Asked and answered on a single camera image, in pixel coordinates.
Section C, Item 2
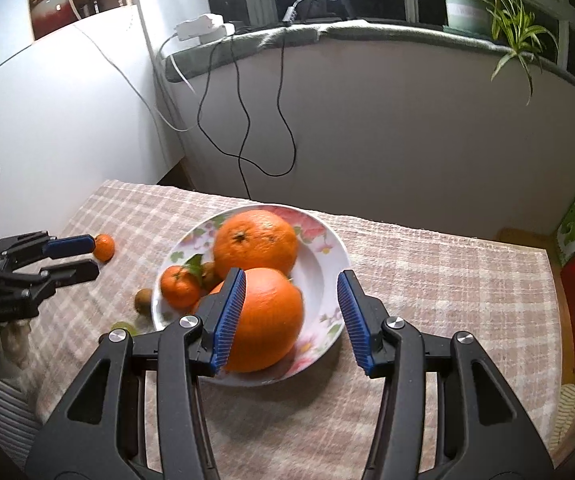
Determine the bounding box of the large orange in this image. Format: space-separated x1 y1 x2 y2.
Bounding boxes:
195 267 304 373

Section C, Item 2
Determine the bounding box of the red white jar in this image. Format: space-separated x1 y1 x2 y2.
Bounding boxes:
28 0 76 40

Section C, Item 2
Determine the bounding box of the floral white plate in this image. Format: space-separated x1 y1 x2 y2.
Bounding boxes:
152 203 351 387

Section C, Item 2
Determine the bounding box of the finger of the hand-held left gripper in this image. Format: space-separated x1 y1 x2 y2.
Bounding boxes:
0 258 101 306
0 231 97 273

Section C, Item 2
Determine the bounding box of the green striped towel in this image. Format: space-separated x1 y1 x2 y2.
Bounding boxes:
550 384 575 456

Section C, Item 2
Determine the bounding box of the medium orange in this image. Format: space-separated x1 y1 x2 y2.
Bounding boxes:
214 210 299 281

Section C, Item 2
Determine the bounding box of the checked beige tablecloth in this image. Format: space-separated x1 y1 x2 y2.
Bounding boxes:
5 179 565 480

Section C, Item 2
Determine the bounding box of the long white cable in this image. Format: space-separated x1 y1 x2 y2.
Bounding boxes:
50 0 191 133

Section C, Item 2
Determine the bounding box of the white power strip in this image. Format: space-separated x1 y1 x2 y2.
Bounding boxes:
175 14 236 43

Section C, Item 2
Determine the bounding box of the tangerine with green leaf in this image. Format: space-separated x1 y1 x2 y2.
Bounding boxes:
160 254 203 310

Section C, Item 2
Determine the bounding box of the small tangerine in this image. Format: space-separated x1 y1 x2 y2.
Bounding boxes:
92 234 116 262

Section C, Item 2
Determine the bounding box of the grey window sill mat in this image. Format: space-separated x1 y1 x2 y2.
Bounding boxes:
165 19 575 106

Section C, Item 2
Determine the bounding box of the short white cable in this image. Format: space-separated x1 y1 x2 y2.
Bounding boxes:
155 32 196 93

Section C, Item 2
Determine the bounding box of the spider plant in grey pot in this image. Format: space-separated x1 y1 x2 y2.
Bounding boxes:
401 0 558 106

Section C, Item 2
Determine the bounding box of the grey striped cloth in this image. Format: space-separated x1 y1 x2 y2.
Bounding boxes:
0 377 46 466

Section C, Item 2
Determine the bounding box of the small brown fruit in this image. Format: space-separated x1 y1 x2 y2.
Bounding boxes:
135 287 156 317
200 261 223 291

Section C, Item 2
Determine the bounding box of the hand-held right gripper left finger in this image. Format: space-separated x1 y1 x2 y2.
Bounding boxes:
25 267 247 480

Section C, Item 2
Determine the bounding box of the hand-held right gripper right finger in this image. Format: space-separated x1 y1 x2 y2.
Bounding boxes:
336 270 554 480

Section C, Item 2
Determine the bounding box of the black cable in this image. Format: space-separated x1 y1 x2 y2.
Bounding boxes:
238 0 298 178
198 35 253 203

